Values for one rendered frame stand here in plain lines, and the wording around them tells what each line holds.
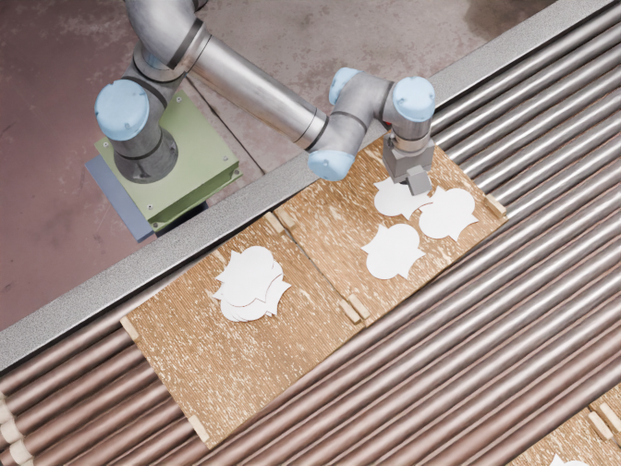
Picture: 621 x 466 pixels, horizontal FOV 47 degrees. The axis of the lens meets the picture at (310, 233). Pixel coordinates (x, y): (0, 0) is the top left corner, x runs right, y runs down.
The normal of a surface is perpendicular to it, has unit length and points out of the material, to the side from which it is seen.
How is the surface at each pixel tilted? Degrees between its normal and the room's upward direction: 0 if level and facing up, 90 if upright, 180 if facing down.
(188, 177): 1
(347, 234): 0
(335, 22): 1
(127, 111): 8
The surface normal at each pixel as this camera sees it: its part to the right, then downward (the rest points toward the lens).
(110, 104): -0.11, -0.28
